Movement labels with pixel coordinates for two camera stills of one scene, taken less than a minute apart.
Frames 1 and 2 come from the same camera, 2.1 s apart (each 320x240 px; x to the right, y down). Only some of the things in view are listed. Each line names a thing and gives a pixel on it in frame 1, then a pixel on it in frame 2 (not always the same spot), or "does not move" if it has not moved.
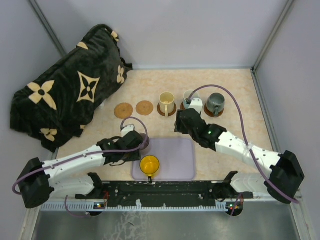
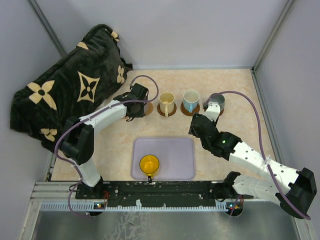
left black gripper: (136, 156) to (140, 114)
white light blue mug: (195, 95) does not move
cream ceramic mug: (166, 101) does not move
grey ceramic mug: (215, 103) does not move
